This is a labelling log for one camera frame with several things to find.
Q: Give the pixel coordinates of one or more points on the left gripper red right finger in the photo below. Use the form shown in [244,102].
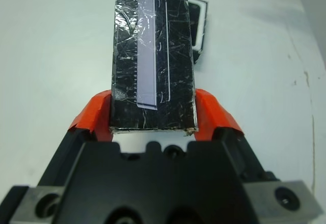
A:
[214,114]

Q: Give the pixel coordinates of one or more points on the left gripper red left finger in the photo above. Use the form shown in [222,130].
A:
[91,117]

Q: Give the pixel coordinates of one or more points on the black glossy box lid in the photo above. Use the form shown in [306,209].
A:
[173,68]

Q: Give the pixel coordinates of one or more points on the black box base white insert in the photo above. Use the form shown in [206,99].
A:
[203,30]

